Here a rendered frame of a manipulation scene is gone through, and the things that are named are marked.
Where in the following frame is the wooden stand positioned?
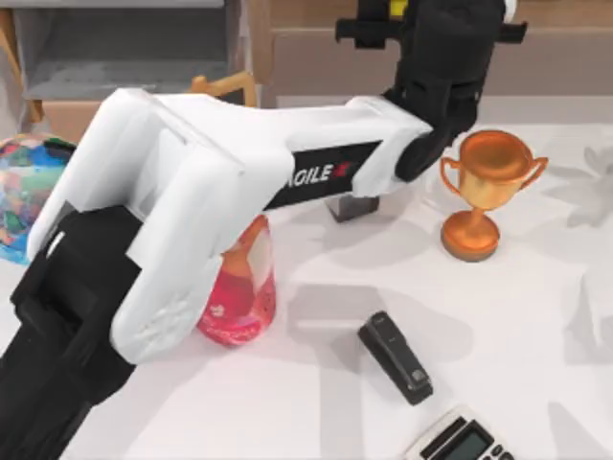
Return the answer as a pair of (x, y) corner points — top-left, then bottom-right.
(191, 71), (261, 109)

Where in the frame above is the bronze trophy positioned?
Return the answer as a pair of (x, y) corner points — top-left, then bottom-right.
(439, 128), (550, 263)

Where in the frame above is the grey calculator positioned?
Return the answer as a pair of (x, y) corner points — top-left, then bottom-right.
(403, 404), (519, 460)

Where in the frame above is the colourful painted pot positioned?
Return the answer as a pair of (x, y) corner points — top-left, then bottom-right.
(0, 135), (79, 265)

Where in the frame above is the dark grey block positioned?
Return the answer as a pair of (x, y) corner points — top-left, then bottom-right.
(325, 193), (381, 224)

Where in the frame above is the grey cabinet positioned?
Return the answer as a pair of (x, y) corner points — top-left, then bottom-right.
(12, 0), (246, 103)

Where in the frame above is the black stapler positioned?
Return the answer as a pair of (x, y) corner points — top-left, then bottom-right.
(357, 310), (435, 406)

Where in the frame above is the pink bottle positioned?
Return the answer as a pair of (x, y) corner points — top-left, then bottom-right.
(195, 214), (280, 348)

